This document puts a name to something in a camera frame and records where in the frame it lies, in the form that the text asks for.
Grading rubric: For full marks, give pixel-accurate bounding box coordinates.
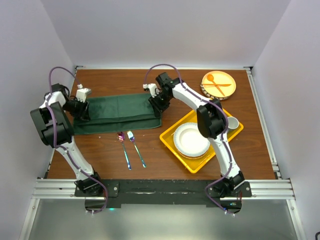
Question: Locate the orange plastic knife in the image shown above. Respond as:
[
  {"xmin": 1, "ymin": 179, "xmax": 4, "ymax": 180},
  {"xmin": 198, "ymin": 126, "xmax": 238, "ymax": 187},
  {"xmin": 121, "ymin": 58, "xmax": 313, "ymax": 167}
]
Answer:
[{"xmin": 203, "ymin": 83, "xmax": 232, "ymax": 87}]

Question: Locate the white ceramic plate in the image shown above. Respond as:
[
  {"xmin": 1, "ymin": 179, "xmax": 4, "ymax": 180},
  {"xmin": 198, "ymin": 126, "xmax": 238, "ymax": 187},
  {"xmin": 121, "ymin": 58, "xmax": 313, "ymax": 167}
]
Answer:
[{"xmin": 173, "ymin": 122, "xmax": 210, "ymax": 158}]

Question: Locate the wicker plate holder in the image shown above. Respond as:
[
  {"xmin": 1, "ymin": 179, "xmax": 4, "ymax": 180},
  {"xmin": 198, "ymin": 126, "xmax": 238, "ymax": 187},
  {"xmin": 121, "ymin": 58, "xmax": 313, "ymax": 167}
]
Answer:
[{"xmin": 200, "ymin": 84, "xmax": 233, "ymax": 101}]

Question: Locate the orange plastic spoon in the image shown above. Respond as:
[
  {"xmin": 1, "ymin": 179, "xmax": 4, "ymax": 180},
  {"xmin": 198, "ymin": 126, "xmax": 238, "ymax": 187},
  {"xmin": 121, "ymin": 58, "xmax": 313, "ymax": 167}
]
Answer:
[{"xmin": 207, "ymin": 74, "xmax": 225, "ymax": 96}]

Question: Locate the aluminium front frame rail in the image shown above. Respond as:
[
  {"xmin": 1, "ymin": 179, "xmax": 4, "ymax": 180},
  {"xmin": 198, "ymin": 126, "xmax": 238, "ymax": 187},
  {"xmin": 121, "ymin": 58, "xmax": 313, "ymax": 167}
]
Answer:
[{"xmin": 32, "ymin": 179, "xmax": 296, "ymax": 200}]

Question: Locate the orange round plate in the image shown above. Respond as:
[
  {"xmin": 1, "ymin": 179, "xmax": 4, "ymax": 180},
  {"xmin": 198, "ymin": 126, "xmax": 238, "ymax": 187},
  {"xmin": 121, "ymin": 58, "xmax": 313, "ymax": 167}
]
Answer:
[{"xmin": 201, "ymin": 70, "xmax": 237, "ymax": 94}]

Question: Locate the aluminium frame rail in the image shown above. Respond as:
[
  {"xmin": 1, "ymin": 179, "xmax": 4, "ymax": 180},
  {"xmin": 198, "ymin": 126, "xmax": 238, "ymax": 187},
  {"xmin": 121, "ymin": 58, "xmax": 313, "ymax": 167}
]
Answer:
[
  {"xmin": 32, "ymin": 179, "xmax": 296, "ymax": 200},
  {"xmin": 244, "ymin": 67, "xmax": 282, "ymax": 180}
]

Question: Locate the iridescent metal spoon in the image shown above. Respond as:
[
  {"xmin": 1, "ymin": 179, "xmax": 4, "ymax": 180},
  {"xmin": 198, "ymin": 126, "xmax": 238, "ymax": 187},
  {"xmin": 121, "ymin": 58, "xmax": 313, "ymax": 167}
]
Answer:
[{"xmin": 117, "ymin": 132, "xmax": 132, "ymax": 170}]

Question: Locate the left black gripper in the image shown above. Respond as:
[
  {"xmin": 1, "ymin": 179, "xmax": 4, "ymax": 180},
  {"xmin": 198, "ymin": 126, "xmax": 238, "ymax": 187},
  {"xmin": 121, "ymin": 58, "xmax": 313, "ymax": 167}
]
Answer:
[{"xmin": 62, "ymin": 97, "xmax": 90, "ymax": 120}]

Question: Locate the aluminium right frame rail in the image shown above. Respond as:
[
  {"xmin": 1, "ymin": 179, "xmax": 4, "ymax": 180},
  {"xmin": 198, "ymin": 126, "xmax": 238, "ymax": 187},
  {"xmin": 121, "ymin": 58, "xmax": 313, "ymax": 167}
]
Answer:
[{"xmin": 244, "ymin": 67, "xmax": 282, "ymax": 180}]

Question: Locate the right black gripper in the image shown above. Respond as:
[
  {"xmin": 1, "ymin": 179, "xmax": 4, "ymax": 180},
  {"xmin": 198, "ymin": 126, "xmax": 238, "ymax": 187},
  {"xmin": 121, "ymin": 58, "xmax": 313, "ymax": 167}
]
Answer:
[{"xmin": 148, "ymin": 92, "xmax": 172, "ymax": 117}]

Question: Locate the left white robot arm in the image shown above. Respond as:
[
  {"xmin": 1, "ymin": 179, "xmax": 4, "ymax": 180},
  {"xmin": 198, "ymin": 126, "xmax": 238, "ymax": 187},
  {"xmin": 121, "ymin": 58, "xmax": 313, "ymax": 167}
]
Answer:
[{"xmin": 30, "ymin": 83, "xmax": 104, "ymax": 196}]

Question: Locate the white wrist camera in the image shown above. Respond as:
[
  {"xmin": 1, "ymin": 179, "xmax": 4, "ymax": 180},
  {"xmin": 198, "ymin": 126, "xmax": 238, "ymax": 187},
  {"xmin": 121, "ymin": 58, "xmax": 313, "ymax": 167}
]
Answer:
[
  {"xmin": 75, "ymin": 84, "xmax": 92, "ymax": 103},
  {"xmin": 142, "ymin": 83, "xmax": 158, "ymax": 98}
]

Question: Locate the dark green cloth napkin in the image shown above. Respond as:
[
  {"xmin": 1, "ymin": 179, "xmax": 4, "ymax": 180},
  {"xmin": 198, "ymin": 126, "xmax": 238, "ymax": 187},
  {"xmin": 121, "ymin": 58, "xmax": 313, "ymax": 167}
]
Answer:
[{"xmin": 73, "ymin": 93, "xmax": 162, "ymax": 135}]

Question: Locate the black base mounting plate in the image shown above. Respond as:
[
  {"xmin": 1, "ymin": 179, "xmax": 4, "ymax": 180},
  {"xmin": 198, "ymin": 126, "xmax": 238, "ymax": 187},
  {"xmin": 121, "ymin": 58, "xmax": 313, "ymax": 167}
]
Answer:
[{"xmin": 74, "ymin": 178, "xmax": 252, "ymax": 213}]

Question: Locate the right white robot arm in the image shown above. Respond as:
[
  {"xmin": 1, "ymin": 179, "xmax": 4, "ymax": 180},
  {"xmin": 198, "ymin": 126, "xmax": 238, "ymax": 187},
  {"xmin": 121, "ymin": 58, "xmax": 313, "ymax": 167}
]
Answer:
[{"xmin": 142, "ymin": 72, "xmax": 245, "ymax": 197}]

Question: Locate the grey ceramic mug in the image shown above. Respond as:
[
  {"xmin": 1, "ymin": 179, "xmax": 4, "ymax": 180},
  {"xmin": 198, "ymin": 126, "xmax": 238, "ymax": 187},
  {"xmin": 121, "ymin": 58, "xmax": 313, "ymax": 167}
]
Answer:
[{"xmin": 227, "ymin": 116, "xmax": 240, "ymax": 132}]

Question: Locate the iridescent metal fork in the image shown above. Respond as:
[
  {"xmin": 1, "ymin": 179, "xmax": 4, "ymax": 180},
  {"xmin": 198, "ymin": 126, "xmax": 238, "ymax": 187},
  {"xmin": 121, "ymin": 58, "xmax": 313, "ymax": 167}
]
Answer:
[{"xmin": 126, "ymin": 130, "xmax": 147, "ymax": 168}]

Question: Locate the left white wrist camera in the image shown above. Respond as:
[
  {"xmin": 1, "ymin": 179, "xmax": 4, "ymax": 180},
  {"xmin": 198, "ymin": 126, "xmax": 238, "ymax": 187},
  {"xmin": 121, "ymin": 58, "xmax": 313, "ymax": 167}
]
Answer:
[{"xmin": 75, "ymin": 84, "xmax": 92, "ymax": 103}]

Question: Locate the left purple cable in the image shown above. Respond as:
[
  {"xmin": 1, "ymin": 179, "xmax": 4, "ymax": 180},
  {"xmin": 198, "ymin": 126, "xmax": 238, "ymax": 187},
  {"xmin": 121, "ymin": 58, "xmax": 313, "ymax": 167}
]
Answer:
[{"xmin": 47, "ymin": 66, "xmax": 110, "ymax": 215}]

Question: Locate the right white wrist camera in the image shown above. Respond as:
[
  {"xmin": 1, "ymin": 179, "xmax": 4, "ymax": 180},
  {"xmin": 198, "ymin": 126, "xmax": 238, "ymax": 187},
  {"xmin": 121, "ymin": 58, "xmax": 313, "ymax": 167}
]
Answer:
[{"xmin": 142, "ymin": 83, "xmax": 158, "ymax": 98}]

